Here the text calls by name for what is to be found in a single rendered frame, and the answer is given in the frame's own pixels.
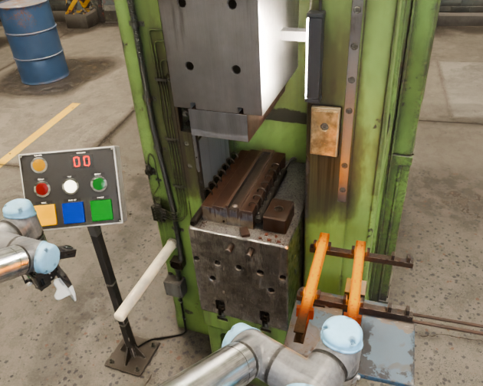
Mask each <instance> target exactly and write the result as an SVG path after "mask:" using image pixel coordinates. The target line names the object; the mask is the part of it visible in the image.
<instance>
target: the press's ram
mask: <svg viewBox="0 0 483 386"><path fill-rule="evenodd" d="M158 3H159V12H160V17H161V22H162V28H163V37H164V42H165V48H166V57H167V62H168V68H169V77H170V82H171V87H172V97H173V102H174V106H176V107H184V108H191V109H192V108H193V107H194V106H195V107H196V109H198V110H211V111H219V112H227V113H239V112H240V111H241V110H242V109H243V113H244V114H247V115H254V116H263V115H264V113H265V112H266V110H267V109H268V107H269V106H270V105H271V104H272V102H273V101H274V99H275V98H276V97H277V95H278V94H279V93H280V92H281V90H282V89H283V87H284V86H285V84H286V83H287V82H288V81H289V79H290V78H291V76H292V75H293V74H294V72H295V71H296V69H297V68H298V42H299V41H305V42H307V29H306V28H299V27H298V22H299V0H158Z"/></svg>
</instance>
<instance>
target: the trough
mask: <svg viewBox="0 0 483 386"><path fill-rule="evenodd" d="M269 155H270V152H262V154H261V155H260V157H259V158H258V160H257V162H256V163H255V164H254V166H253V168H252V169H251V171H250V172H249V173H248V175H247V177H246V179H245V180H244V181H243V183H242V184H241V186H240V188H239V190H238V191H237V192H236V194H235V196H234V197H233V199H232V200H231V202H230V203H229V205H228V209H230V210H235V211H237V207H236V208H233V207H232V205H234V204H237V205H239V203H240V201H241V200H242V199H243V197H244V195H245V193H246V191H247V190H248V189H249V187H250V185H251V183H252V182H253V181H254V179H255V177H256V175H257V174H258V172H259V171H260V169H261V167H262V166H263V164H264V163H265V161H266V159H267V158H268V156H269Z"/></svg>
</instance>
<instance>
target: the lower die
mask: <svg viewBox="0 0 483 386"><path fill-rule="evenodd" d="M262 152H270V155H269V156H268V158H267V159H266V161H265V162H264V164H263V166H262V167H261V169H260V171H259V172H258V174H257V175H256V177H255V179H254V181H253V182H252V183H251V185H250V187H249V189H248V190H247V191H246V193H245V195H244V197H243V199H242V200H241V201H240V203H239V205H238V207H237V211H235V210H230V209H228V205H229V203H230V202H231V200H232V199H233V197H234V196H235V194H236V192H237V191H238V190H239V188H240V186H241V185H242V183H243V181H244V180H245V179H246V177H247V175H248V173H249V172H250V171H251V169H252V168H253V166H254V164H255V163H256V162H257V160H258V158H259V157H260V155H261V154H262ZM234 161H235V164H233V162H232V164H231V165H230V167H231V170H229V167H228V169H227V170H226V175H225V173H224V175H223V176H222V182H221V180H219V181H218V183H217V186H218V187H217V188H216V186H215V187H214V188H213V189H212V192H213V195H212V194H211V192H210V194H209V196H208V197H207V198H206V199H205V200H204V202H203V203H202V205H201V207H202V218H203V220H207V221H215V222H219V223H223V224H231V225H235V226H239V227H248V228H251V229H254V227H255V225H256V223H255V216H256V214H257V205H256V204H254V203H251V204H250V206H248V204H249V202H251V201H254V202H256V203H257V204H258V206H259V209H260V207H261V198H260V197H258V196H255V198H253V195H260V196H262V198H263V202H264V199H265V191H264V190H262V189H259V190H258V191H257V189H258V188H264V189H265V190H266V192H267V195H268V191H269V189H268V184H267V183H265V182H264V183H262V185H261V182H262V181H267V182H269V184H270V186H272V178H271V177H270V176H267V177H266V178H265V176H266V175H272V176H273V178H274V181H275V179H276V173H275V171H273V170H271V171H270V172H269V173H268V170H269V169H270V168H273V169H275V170H276V171H277V173H279V166H278V165H273V167H271V165H272V164H273V163H275V162H276V163H278V164H279V165H280V166H281V170H282V169H283V168H284V167H285V153H280V152H274V150H270V149H262V150H261V151H260V150H254V149H251V150H250V151H245V150H241V151H240V153H239V154H238V159H237V156H236V158H235V159H234ZM223 220H224V221H225V222H222V221H223Z"/></svg>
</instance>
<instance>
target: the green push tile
mask: <svg viewBox="0 0 483 386"><path fill-rule="evenodd" d="M90 209H91V215H92V221H107V220H113V206H112V200H111V199H102V200H93V201H90Z"/></svg>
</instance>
